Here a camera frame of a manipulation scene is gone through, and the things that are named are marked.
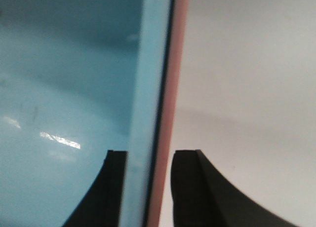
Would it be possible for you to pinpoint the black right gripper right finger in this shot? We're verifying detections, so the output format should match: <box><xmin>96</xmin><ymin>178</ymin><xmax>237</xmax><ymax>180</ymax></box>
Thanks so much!
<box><xmin>171</xmin><ymin>150</ymin><xmax>293</xmax><ymax>227</ymax></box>

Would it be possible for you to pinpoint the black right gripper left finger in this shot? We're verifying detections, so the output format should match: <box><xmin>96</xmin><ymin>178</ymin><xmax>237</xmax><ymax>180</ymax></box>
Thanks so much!
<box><xmin>63</xmin><ymin>150</ymin><xmax>127</xmax><ymax>227</ymax></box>

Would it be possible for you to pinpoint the pink plastic box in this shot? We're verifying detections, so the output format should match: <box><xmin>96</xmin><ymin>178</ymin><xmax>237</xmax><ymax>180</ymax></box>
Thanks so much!
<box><xmin>142</xmin><ymin>0</ymin><xmax>189</xmax><ymax>227</ymax></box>

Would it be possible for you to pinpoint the light blue plastic box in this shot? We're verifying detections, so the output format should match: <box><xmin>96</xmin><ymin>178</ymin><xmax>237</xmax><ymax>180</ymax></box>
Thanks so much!
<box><xmin>0</xmin><ymin>0</ymin><xmax>171</xmax><ymax>227</ymax></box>

